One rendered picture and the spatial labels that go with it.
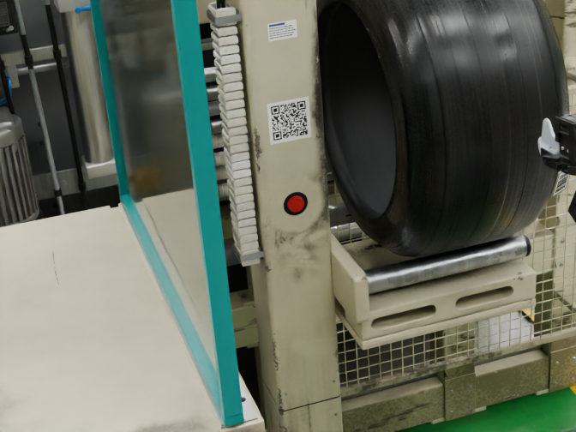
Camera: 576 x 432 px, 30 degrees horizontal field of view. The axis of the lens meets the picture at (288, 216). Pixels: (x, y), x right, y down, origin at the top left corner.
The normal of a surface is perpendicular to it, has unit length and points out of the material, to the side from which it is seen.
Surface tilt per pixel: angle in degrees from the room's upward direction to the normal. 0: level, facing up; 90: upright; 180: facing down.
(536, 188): 108
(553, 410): 0
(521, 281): 90
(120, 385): 0
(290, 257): 90
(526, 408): 0
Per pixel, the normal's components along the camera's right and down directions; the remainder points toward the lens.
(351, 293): -0.95, 0.20
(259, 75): 0.32, 0.40
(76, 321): -0.07, -0.89
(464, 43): 0.21, -0.21
